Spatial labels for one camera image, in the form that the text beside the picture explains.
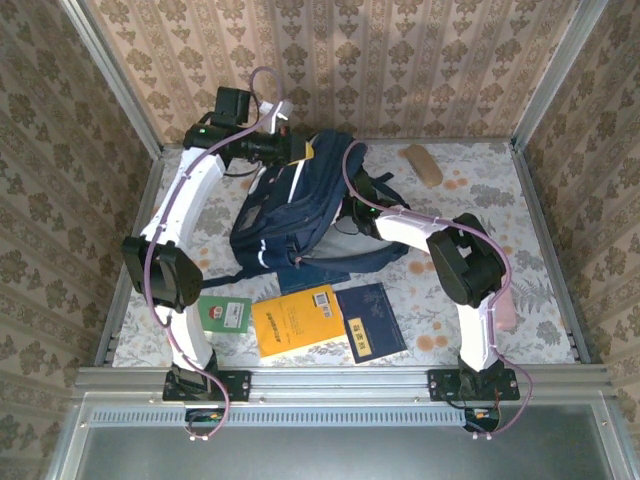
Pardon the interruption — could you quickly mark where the navy blue backpack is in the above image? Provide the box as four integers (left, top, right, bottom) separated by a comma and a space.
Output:
202, 128, 411, 291

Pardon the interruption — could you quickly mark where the beige fabric pencil case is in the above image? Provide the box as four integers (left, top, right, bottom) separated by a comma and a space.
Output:
403, 143, 445, 189

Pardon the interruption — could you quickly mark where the blue cloth-covered book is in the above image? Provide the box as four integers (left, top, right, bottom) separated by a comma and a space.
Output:
277, 269, 351, 296

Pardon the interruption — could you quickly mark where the navy book with floral print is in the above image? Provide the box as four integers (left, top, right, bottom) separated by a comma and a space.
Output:
333, 282, 409, 365

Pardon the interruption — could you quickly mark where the yellow book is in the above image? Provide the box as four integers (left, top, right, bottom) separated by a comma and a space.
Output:
251, 283, 350, 359

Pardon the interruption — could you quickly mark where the pink eraser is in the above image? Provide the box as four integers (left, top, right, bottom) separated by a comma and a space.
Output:
492, 288, 516, 332

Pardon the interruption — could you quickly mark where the floral patterned tablecloth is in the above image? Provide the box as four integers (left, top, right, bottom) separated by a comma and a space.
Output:
112, 142, 576, 369

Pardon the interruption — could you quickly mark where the green notebook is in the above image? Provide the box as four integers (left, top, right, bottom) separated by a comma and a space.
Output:
197, 294, 254, 335

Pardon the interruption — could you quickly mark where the small connector board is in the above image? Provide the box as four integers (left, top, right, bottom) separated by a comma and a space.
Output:
184, 407, 227, 441
462, 405, 502, 441

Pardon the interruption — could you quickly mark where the grey metal cabinet top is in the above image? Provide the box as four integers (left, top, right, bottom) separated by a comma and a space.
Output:
47, 392, 634, 480

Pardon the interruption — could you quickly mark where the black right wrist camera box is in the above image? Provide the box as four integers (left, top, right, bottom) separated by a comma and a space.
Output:
353, 167, 377, 200

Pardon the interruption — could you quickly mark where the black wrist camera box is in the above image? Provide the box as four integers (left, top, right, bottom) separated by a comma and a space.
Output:
214, 87, 254, 126
353, 167, 377, 200

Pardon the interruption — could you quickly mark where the white left camera bracket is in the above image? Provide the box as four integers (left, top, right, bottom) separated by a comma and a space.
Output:
258, 99, 297, 135

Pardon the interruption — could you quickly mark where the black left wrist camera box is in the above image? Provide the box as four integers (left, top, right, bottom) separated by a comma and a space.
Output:
214, 87, 254, 126

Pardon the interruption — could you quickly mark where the aluminium side rail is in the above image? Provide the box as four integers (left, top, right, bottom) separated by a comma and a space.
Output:
509, 142, 599, 366
92, 149, 167, 369

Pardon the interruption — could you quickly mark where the aluminium back rail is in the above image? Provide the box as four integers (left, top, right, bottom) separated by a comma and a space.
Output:
162, 139, 516, 148

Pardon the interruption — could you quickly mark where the aluminium frame post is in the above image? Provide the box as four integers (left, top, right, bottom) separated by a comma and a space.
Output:
58, 0, 166, 157
510, 0, 610, 154

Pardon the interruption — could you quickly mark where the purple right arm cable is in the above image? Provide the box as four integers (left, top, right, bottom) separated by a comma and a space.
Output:
341, 138, 535, 442

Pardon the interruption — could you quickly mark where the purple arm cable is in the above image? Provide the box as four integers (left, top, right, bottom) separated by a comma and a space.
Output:
341, 138, 535, 442
142, 66, 287, 442

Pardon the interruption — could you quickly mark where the aluminium front rail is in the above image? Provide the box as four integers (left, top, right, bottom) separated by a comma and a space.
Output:
74, 366, 612, 404

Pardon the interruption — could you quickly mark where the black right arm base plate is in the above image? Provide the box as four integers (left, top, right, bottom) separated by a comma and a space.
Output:
427, 368, 521, 403

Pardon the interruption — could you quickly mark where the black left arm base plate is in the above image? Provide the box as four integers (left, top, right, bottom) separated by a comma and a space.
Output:
162, 369, 252, 404

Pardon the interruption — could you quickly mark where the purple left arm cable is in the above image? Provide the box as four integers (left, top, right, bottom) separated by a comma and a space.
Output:
142, 66, 287, 442

